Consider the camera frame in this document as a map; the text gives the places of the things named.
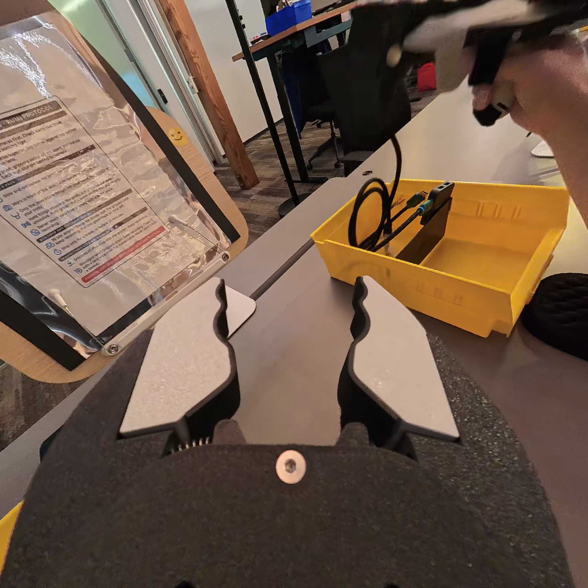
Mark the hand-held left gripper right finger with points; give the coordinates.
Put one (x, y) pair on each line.
(395, 367)

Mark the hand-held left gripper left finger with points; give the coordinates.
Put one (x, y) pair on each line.
(183, 363)

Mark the dark grey port hub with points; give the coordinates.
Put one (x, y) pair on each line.
(441, 197)

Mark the person's right hand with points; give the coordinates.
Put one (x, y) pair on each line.
(551, 87)

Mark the red bag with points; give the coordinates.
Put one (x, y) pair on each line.
(426, 77)

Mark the white stand base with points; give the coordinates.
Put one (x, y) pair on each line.
(544, 150)

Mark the black office chair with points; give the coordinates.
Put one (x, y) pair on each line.
(363, 92)

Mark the protocol sheet on stand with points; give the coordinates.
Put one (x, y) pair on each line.
(46, 319)
(41, 363)

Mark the black quilted pad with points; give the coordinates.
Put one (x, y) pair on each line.
(560, 312)

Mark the blue storage bin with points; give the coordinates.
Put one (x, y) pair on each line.
(289, 18)

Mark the wood-topped desk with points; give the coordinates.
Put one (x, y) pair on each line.
(275, 41)

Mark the printed instruction sheet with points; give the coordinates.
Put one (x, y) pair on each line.
(69, 183)

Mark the yellow smiley sticker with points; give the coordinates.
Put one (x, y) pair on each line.
(177, 137)

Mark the black stand pole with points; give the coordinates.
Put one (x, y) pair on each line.
(256, 82)

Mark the glass door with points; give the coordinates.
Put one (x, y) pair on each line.
(138, 69)

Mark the grey stand base plate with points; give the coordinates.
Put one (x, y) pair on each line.
(241, 310)

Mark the wooden post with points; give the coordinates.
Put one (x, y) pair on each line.
(206, 92)

